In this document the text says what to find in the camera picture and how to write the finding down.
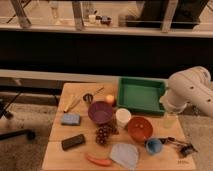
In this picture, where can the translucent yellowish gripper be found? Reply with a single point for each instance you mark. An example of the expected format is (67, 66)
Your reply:
(169, 119)

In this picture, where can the blue sponge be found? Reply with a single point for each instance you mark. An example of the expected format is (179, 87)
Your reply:
(70, 119)

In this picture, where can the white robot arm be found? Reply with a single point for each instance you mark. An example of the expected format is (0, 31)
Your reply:
(187, 86)

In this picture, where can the red bowl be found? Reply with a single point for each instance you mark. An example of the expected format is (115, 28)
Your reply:
(139, 129)

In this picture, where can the purple bowl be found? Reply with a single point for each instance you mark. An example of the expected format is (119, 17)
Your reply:
(100, 112)

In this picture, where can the blue cup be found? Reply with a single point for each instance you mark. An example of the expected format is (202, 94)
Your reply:
(153, 146)

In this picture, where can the green plastic tray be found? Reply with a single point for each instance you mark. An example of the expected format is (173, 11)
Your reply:
(141, 95)

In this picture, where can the white cup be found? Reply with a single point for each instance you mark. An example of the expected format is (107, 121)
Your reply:
(123, 116)

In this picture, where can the light blue cloth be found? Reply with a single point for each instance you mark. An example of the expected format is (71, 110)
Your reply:
(126, 155)

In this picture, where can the orange ball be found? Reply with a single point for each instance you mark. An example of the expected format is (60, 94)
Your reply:
(110, 99)

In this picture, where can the bunch of dark grapes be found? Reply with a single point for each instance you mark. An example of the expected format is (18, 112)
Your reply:
(104, 132)

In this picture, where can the orange carrot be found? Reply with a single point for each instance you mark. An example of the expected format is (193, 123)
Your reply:
(100, 162)

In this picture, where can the black rectangular block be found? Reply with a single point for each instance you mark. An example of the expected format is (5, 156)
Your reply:
(73, 141)

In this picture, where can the black chair base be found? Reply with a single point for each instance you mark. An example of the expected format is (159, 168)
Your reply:
(12, 130)

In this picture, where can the black cable clutter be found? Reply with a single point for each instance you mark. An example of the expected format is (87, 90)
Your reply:
(184, 148)

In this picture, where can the metal measuring cup wooden handle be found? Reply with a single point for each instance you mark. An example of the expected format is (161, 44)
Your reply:
(88, 97)

